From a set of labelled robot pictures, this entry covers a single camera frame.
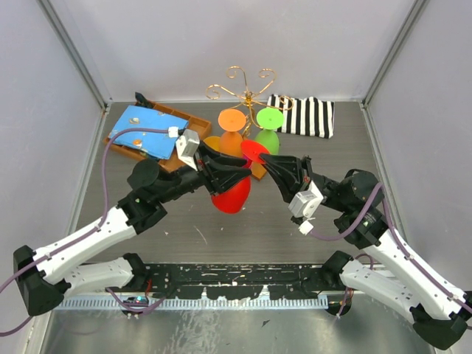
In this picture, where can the gold wire glass rack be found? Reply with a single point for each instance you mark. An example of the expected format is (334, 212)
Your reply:
(247, 98)

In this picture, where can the black white striped cloth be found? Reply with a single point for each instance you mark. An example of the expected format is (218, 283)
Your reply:
(308, 116)

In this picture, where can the dark patterned cloth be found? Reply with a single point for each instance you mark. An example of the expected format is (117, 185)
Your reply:
(142, 101)

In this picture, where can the orange plastic wine glass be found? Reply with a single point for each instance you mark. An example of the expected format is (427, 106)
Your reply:
(231, 121)

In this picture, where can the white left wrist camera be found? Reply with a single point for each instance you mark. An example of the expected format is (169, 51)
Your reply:
(187, 143)

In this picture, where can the green plastic wine glass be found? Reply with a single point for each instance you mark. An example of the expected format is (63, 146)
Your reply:
(269, 120)

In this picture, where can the red plastic wine glass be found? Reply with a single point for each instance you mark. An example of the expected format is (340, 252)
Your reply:
(233, 200)

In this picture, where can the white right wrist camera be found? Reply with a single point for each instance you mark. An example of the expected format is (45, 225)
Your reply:
(303, 205)

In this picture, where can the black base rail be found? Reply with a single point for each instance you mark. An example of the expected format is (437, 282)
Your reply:
(234, 281)

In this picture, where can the yellow plastic wine glass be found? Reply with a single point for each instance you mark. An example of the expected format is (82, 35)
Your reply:
(213, 142)

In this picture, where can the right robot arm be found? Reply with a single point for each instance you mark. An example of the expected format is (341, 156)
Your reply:
(437, 310)

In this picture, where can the pink plastic wine glass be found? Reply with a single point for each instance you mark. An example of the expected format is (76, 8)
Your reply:
(248, 161)

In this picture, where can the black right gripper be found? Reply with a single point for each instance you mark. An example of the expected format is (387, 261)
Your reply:
(291, 164)

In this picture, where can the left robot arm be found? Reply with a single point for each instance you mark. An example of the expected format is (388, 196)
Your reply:
(47, 275)

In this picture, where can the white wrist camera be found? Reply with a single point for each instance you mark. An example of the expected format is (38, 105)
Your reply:
(303, 205)
(187, 143)

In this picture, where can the blue patterned cloth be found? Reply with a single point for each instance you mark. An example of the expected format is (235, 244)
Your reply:
(147, 132)

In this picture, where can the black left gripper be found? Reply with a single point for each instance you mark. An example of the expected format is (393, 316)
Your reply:
(216, 178)

